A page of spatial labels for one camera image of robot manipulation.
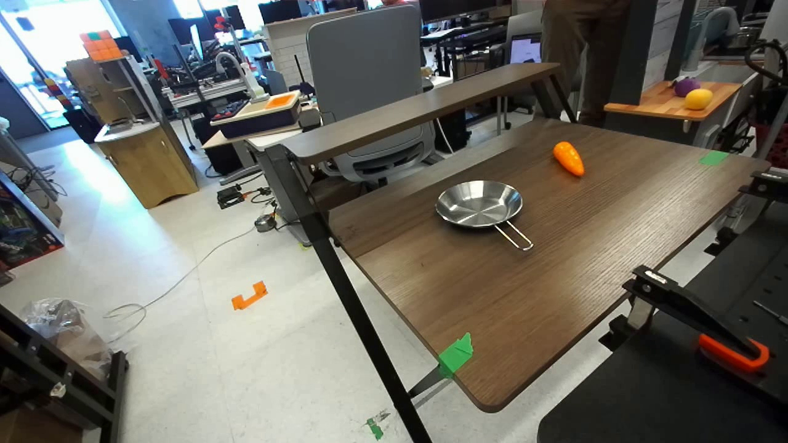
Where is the orange toy carrot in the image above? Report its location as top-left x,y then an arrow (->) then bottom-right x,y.
551,137 -> 588,179

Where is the silver metal pan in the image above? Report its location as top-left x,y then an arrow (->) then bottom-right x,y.
433,176 -> 538,255

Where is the black slanted shelf leg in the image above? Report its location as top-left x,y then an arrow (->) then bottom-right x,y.
538,72 -> 580,126
261,146 -> 433,443

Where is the raised wooden shelf board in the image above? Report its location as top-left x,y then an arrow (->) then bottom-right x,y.
273,62 -> 566,165

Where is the green tape strip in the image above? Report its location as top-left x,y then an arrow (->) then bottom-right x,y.
698,148 -> 735,170
436,330 -> 477,378

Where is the grey office chair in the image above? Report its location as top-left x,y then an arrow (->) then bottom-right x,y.
306,4 -> 438,184

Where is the black tray with wooden top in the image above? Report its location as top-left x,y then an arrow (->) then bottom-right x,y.
209,88 -> 303,141

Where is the small green floor tape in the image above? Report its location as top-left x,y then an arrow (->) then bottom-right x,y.
363,414 -> 386,443

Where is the laptop screen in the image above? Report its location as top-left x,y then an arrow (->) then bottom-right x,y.
508,35 -> 544,67

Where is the light wooden cabinet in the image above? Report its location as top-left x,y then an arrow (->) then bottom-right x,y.
91,115 -> 200,208

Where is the person in brown trousers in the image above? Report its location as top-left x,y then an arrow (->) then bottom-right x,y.
543,0 -> 636,128

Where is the wooden side table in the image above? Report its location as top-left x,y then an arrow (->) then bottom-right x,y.
603,77 -> 747,152

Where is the purple toy fruit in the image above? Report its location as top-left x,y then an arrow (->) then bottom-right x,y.
671,74 -> 703,101

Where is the yellow toy fruit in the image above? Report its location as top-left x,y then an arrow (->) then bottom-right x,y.
683,87 -> 716,112

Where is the orange sign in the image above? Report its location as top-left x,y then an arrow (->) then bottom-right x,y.
78,30 -> 125,67

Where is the clear plastic bag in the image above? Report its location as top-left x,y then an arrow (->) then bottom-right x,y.
23,298 -> 112,375

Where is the black perforated board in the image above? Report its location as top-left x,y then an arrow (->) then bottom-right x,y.
538,195 -> 788,443

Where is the black storage rack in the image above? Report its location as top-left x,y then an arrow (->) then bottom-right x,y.
0,128 -> 67,276

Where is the black low shelf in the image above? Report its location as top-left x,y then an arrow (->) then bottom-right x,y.
0,304 -> 130,443

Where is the small silver pin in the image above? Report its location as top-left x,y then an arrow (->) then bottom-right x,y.
752,298 -> 788,327

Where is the orange floor bracket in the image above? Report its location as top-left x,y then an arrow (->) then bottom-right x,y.
230,279 -> 271,312

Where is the white floor cable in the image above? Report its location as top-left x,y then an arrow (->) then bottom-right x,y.
102,224 -> 267,333

